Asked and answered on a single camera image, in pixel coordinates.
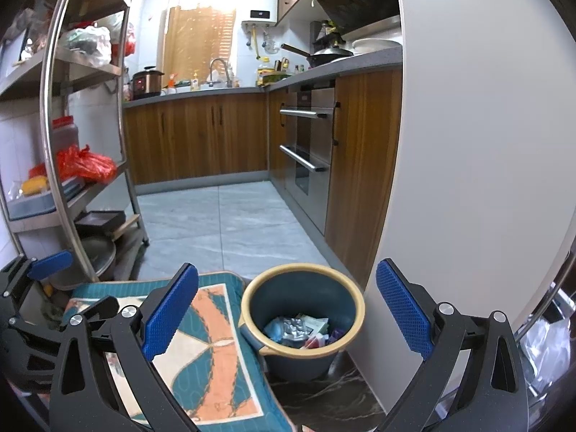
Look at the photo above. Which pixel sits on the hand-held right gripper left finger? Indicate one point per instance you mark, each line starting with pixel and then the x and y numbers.
pixel 171 315

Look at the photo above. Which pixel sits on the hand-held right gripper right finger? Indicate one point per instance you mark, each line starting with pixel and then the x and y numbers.
pixel 405 310

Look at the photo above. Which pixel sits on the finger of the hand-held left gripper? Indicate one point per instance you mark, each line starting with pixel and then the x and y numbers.
pixel 101 308
pixel 49 265

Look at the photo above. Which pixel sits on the blue bucket with yellow rim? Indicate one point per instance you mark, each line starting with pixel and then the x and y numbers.
pixel 270 297

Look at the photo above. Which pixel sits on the blue pill blister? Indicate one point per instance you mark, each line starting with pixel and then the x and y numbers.
pixel 292 327

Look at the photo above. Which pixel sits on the round metal pan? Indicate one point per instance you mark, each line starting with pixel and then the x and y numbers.
pixel 96 256

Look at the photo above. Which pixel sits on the grey tray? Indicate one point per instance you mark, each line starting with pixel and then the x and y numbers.
pixel 31 207

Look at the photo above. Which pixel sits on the black box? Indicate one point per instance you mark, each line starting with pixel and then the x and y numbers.
pixel 101 221

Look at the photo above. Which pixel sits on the teal printed mat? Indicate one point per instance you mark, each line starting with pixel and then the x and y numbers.
pixel 216 369

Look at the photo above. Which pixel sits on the yellow package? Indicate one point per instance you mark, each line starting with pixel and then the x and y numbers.
pixel 35 186

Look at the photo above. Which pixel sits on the wooden board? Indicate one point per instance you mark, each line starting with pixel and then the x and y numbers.
pixel 126 227

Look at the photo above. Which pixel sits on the red plastic bag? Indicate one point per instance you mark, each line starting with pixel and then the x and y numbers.
pixel 87 166

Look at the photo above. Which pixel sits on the jar with red lid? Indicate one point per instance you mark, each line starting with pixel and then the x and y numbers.
pixel 66 137

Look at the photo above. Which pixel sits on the stainless steel shelf rack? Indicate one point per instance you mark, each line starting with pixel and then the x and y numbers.
pixel 45 99

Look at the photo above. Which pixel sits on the wooden kitchen cabinets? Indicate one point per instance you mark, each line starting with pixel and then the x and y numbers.
pixel 198 139

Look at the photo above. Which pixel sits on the stainless steel oven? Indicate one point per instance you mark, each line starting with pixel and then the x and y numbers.
pixel 310 153

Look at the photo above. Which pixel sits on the rice cooker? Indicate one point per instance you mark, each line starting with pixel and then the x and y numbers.
pixel 147 83

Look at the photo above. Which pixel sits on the translucent plastic bag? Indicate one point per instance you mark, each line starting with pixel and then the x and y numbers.
pixel 85 45

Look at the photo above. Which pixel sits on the small soap bottle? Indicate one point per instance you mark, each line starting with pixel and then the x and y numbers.
pixel 195 82

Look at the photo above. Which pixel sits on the kitchen faucet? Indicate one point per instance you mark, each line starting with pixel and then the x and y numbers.
pixel 218 64

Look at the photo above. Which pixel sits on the yellow oil bottle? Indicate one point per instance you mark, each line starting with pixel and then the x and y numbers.
pixel 265 72

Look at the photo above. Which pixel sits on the black wok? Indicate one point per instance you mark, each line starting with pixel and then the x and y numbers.
pixel 328 57

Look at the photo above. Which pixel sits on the bamboo window blind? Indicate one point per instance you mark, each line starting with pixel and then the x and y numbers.
pixel 198 45

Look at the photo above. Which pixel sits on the white plate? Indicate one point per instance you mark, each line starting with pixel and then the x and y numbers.
pixel 375 45

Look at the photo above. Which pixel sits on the white water heater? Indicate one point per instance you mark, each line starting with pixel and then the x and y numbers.
pixel 260 2

